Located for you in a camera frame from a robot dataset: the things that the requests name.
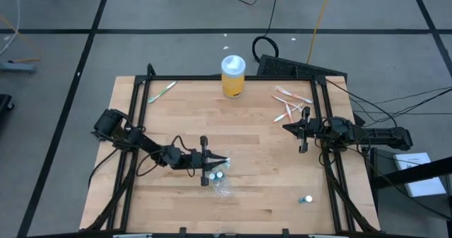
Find black metal beam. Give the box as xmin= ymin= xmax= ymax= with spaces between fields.
xmin=369 ymin=155 xmax=452 ymax=190

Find yellow cable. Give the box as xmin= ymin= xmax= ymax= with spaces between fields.
xmin=306 ymin=0 xmax=335 ymax=65

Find grey metal foot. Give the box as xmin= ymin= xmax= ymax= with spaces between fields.
xmin=0 ymin=61 xmax=38 ymax=75

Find black floor box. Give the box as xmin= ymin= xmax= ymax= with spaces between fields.
xmin=367 ymin=147 xmax=393 ymax=200

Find black coiled cable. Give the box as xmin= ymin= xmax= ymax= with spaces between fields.
xmin=251 ymin=0 xmax=282 ymax=64

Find white booklet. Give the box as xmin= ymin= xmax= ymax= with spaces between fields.
xmin=393 ymin=152 xmax=447 ymax=198

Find yellow canister with white lid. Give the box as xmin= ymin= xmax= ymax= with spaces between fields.
xmin=220 ymin=54 xmax=246 ymax=99

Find black perforated computer case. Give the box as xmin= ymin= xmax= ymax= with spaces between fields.
xmin=256 ymin=54 xmax=348 ymax=82

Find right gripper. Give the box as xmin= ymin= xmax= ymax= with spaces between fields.
xmin=282 ymin=106 xmax=321 ymax=154

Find orange cable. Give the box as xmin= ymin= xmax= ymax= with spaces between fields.
xmin=0 ymin=13 xmax=44 ymax=64

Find black aluminium table frame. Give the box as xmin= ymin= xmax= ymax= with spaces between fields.
xmin=83 ymin=63 xmax=381 ymax=238

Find clear plastic bag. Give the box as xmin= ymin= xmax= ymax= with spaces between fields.
xmin=208 ymin=149 xmax=234 ymax=199

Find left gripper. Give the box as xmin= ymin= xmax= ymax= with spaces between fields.
xmin=183 ymin=136 xmax=229 ymax=186

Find black caster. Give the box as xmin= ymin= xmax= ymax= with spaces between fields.
xmin=0 ymin=93 xmax=15 ymax=114

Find white cable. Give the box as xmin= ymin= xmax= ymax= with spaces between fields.
xmin=0 ymin=0 xmax=21 ymax=55

